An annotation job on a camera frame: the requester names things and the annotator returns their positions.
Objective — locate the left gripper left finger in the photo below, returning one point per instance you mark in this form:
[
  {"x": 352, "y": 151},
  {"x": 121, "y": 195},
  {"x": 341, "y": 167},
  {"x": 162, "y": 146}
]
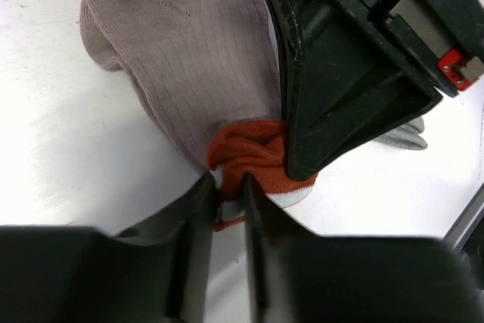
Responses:
[{"x": 154, "y": 271}]

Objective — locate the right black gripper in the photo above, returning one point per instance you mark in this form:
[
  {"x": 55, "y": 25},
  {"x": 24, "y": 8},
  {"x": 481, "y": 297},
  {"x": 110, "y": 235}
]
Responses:
[{"x": 345, "y": 78}]

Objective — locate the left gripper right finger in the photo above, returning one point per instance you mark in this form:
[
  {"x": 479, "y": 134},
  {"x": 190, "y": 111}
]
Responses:
[{"x": 297, "y": 276}]

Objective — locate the taupe sock with red cuff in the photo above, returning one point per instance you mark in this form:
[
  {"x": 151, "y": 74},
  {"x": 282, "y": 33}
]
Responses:
[{"x": 205, "y": 73}]

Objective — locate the grey sock with black stripes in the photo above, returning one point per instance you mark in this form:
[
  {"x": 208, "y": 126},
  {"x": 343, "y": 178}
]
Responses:
[{"x": 407, "y": 136}]

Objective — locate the aluminium frame rail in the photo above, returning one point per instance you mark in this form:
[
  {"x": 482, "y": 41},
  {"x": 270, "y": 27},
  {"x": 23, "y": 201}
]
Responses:
[{"x": 466, "y": 234}]

